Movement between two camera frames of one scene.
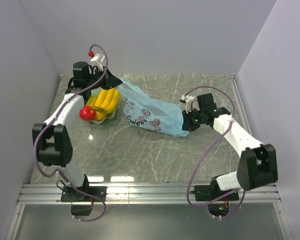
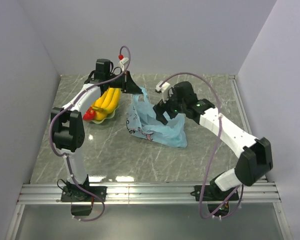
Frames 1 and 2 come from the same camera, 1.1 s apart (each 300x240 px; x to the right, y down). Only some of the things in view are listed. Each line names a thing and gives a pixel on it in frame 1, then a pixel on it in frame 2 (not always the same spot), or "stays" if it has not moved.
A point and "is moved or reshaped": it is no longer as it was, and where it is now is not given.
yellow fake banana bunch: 106,101 stays
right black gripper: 188,125 to 166,105
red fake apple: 87,113 stays
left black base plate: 71,194 stays
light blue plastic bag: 153,111 is moved or reshaped
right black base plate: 210,192 stays
